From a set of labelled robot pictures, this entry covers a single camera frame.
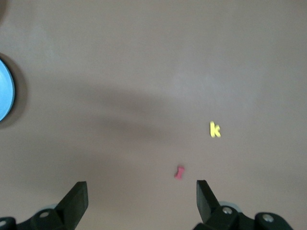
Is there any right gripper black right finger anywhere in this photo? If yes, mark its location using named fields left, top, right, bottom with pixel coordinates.
left=193, top=180, right=295, bottom=230

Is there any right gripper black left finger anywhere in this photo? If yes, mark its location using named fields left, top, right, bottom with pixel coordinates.
left=0, top=181, right=89, bottom=230

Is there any red letter I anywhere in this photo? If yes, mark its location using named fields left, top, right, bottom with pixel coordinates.
left=174, top=165, right=186, bottom=180

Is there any yellow letter k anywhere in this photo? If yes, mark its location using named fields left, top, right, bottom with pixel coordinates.
left=209, top=121, right=222, bottom=139

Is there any blue plate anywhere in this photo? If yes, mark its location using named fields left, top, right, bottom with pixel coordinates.
left=0, top=58, right=16, bottom=123

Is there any brown table cover sheet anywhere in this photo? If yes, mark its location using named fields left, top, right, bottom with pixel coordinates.
left=0, top=0, right=307, bottom=230

